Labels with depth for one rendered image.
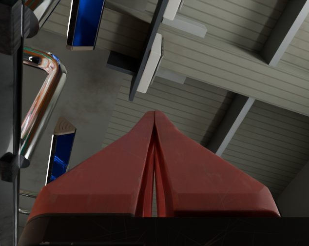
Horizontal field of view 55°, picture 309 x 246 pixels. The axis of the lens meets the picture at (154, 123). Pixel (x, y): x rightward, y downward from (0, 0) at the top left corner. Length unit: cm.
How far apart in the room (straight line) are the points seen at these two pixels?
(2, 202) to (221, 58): 218
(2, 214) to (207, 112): 266
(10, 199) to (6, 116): 13
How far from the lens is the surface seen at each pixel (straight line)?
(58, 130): 110
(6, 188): 34
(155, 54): 198
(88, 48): 86
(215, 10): 257
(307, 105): 287
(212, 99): 287
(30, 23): 21
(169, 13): 194
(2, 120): 26
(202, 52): 237
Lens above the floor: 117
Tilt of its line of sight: 11 degrees up
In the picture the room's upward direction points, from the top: 106 degrees clockwise
